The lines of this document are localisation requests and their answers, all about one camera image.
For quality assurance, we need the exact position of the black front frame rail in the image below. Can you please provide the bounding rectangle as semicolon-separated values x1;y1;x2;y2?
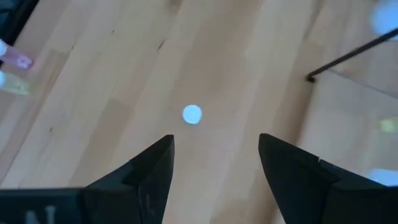
0;0;40;66

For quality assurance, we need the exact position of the pink medicine bottle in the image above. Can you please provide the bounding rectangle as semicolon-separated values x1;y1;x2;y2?
0;39;34;70

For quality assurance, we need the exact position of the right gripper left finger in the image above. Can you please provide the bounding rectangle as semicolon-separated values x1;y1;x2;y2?
81;134;175;224

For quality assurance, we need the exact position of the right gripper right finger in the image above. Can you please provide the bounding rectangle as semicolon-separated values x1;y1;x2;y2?
257;133;398;224

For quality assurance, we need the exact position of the wooden shelf black frame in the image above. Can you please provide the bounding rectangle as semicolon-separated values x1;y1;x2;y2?
306;27;398;187

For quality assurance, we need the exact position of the green medicine bottle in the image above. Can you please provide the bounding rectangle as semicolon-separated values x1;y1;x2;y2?
182;104;203;125

